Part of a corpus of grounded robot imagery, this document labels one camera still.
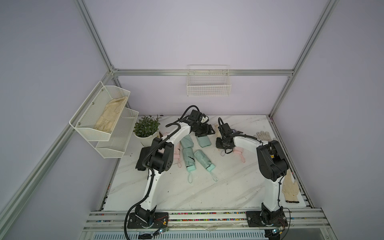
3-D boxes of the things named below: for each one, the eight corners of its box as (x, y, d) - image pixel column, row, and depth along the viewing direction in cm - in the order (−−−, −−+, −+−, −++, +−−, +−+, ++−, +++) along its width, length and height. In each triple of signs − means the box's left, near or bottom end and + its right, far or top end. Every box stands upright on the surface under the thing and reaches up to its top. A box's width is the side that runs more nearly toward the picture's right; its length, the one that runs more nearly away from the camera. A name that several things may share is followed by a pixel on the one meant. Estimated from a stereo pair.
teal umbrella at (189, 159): (189, 183, 88) (188, 180, 85) (182, 151, 102) (182, 148, 99) (199, 180, 89) (199, 178, 86) (191, 149, 103) (191, 146, 100)
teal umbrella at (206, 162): (214, 182, 88) (215, 179, 85) (194, 154, 100) (194, 151, 97) (221, 177, 90) (222, 175, 87) (200, 151, 102) (200, 148, 99)
